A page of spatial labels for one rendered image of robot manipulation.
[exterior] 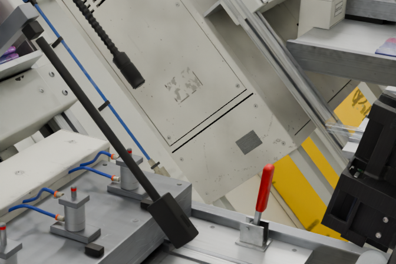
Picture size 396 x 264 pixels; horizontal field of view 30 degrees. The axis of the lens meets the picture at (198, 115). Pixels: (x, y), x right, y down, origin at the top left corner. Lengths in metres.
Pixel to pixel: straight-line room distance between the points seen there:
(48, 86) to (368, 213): 0.56
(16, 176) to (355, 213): 0.44
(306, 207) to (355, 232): 3.42
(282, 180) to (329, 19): 2.26
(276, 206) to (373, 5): 2.22
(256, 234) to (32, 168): 0.28
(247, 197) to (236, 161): 2.02
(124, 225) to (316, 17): 1.12
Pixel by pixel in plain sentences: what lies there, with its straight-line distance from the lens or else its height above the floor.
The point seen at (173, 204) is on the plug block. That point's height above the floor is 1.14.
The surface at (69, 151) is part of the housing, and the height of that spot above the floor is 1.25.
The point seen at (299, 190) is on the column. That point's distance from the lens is 4.01.
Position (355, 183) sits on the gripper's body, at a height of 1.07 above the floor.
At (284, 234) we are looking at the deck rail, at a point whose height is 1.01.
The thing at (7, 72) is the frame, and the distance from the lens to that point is 0.99.
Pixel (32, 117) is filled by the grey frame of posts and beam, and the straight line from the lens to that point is 1.00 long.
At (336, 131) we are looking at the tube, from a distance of 1.00.
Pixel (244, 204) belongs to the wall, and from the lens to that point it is 3.80.
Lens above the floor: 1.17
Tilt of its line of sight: 1 degrees up
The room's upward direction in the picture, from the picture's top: 36 degrees counter-clockwise
